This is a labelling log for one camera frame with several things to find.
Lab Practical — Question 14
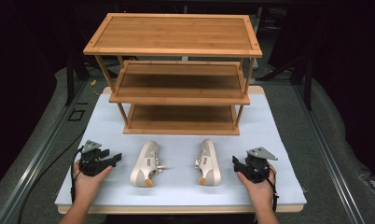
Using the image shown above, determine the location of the black stand post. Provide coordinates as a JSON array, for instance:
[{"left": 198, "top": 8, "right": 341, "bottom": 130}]
[
  {"left": 302, "top": 59, "right": 313, "bottom": 111},
  {"left": 65, "top": 52, "right": 76, "bottom": 106}
]

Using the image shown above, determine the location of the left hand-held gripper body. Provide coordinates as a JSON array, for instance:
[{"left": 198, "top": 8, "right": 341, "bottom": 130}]
[{"left": 77, "top": 139, "right": 112, "bottom": 177}]

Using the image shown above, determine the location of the person's left hand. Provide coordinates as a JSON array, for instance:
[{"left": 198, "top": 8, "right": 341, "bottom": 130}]
[{"left": 73, "top": 160, "right": 114, "bottom": 203}]

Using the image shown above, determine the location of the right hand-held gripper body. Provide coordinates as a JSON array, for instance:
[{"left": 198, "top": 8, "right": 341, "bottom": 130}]
[{"left": 238, "top": 147, "right": 279, "bottom": 184}]

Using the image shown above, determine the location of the long black floor cable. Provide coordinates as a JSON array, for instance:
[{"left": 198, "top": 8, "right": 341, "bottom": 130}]
[{"left": 17, "top": 130, "right": 88, "bottom": 224}]

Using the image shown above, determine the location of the beige sneaker with yellow heel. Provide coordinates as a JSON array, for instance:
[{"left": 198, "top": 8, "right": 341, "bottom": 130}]
[
  {"left": 130, "top": 139, "right": 168, "bottom": 189},
  {"left": 194, "top": 138, "right": 222, "bottom": 187}
]

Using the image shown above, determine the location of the three-tier wooden shoe rack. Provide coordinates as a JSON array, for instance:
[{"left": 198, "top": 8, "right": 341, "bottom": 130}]
[{"left": 82, "top": 12, "right": 264, "bottom": 136}]

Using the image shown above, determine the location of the pale blue table sheet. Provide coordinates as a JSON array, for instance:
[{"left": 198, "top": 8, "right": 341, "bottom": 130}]
[{"left": 54, "top": 92, "right": 307, "bottom": 207}]

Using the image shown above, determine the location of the grey metal rail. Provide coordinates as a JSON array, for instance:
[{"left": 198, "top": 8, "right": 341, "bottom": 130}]
[
  {"left": 292, "top": 83, "right": 367, "bottom": 224},
  {"left": 0, "top": 81, "right": 89, "bottom": 224}
]

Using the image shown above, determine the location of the person's right hand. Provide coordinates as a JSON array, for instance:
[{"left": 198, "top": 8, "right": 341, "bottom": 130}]
[{"left": 236, "top": 169, "right": 277, "bottom": 213}]

